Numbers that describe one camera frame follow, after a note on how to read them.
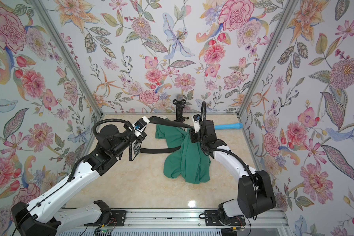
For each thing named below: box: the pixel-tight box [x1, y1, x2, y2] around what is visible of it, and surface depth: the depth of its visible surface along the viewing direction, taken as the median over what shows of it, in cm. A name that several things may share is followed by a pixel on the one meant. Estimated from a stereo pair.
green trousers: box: [155, 123, 212, 185], surface depth 86 cm
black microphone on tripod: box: [172, 94, 189, 123], surface depth 106 cm
